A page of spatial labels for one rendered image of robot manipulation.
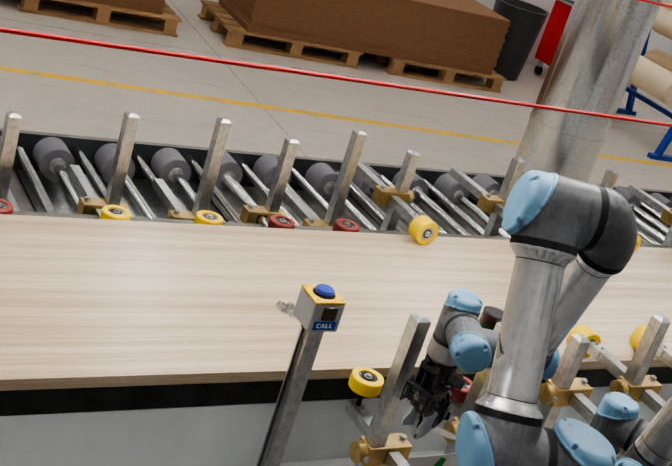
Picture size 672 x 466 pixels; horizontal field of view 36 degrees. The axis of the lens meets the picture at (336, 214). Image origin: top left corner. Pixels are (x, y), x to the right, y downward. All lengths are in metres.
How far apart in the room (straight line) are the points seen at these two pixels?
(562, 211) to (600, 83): 4.66
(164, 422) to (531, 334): 0.94
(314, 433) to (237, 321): 0.33
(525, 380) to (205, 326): 0.96
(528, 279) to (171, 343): 0.93
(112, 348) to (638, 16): 4.61
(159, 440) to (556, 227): 1.08
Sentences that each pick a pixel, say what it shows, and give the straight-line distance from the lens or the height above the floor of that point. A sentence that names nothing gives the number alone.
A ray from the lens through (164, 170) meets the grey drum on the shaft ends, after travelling 3.51.
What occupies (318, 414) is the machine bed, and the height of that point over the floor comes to 0.76.
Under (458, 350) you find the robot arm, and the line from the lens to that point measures 2.03.
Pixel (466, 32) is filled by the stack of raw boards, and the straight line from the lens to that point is 9.28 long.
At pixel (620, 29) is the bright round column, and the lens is 6.36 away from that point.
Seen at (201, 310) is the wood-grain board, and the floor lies 0.90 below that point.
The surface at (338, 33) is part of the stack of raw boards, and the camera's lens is 8.70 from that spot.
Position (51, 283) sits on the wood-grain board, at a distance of 2.52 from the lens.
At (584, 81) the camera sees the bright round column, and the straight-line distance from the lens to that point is 6.40.
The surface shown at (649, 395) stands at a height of 0.96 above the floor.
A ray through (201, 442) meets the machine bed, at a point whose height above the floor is 0.70.
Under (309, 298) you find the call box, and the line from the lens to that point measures 2.05.
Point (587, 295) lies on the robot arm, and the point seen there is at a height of 1.43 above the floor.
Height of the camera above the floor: 2.13
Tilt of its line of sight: 22 degrees down
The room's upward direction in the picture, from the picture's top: 18 degrees clockwise
